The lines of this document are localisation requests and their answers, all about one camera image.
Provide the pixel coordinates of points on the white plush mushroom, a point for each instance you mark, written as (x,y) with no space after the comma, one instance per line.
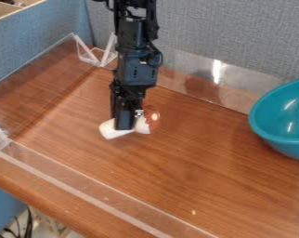
(147,123)

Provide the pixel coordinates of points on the clear acrylic barrier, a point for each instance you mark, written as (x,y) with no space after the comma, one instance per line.
(111,200)
(212,80)
(32,91)

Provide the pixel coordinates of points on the wooden shelf box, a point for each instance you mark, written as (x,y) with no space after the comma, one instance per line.
(11,7)

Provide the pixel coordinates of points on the blue plastic bowl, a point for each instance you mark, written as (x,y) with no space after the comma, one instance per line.
(274,118)

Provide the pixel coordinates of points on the clear acrylic corner bracket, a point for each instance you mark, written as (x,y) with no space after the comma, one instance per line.
(96,56)

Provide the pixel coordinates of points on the clear acrylic left barrier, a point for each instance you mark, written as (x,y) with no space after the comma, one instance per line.
(32,91)

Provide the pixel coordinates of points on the clear acrylic front barrier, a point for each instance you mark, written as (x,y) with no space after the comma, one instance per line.
(111,200)

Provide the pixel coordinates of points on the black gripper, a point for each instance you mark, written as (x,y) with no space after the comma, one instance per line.
(135,77)

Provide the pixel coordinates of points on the clear acrylic back barrier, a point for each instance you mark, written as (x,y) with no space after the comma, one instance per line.
(212,80)

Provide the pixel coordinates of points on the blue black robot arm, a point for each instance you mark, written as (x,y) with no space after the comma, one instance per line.
(136,29)

